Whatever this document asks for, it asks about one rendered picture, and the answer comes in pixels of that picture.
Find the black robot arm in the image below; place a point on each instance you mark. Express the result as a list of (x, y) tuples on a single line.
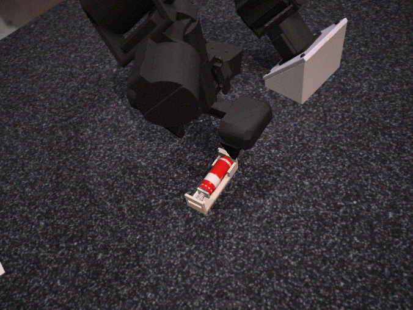
[(169, 48)]

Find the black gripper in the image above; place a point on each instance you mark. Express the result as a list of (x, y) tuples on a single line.
[(242, 122)]

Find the beige battery holder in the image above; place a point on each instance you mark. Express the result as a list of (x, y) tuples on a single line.
[(201, 200)]

